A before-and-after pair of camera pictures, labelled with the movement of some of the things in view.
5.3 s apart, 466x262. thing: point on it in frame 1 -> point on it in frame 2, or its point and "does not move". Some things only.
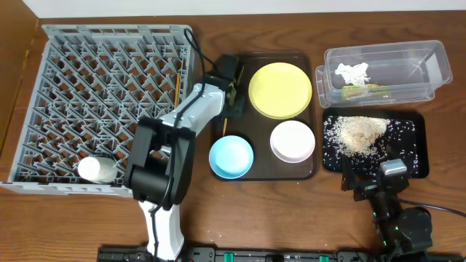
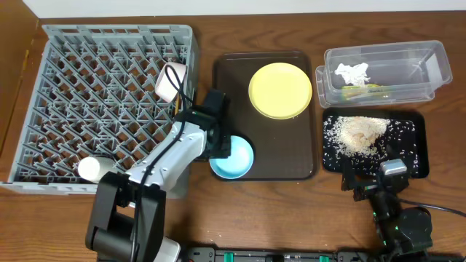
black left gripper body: x=236 y=100 -> x=221 y=142
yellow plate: x=280 y=90 does not move
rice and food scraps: x=368 y=140 does not move
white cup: x=97 y=169 does not move
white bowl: x=293 y=141 -> x=166 y=87
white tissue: x=354 y=75 does not move
